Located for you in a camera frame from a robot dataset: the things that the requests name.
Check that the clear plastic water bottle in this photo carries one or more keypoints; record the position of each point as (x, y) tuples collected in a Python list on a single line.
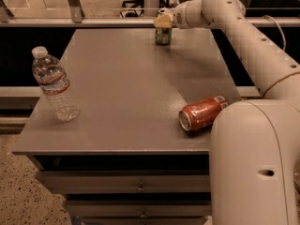
[(54, 83)]

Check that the green soda can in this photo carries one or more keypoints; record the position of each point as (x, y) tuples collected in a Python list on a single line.
[(163, 35)]

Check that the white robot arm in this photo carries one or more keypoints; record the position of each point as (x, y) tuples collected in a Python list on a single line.
[(254, 143)]

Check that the metal guard rail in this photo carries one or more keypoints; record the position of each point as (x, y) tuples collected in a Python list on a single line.
[(97, 13)]

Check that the grey drawer cabinet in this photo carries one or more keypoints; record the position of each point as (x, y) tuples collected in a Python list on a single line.
[(125, 159)]

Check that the red coke can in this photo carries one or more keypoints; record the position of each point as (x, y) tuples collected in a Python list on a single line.
[(202, 113)]

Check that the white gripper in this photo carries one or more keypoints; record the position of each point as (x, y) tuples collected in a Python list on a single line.
[(179, 19)]

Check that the black office chair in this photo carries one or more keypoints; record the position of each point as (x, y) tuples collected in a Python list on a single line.
[(132, 0)]

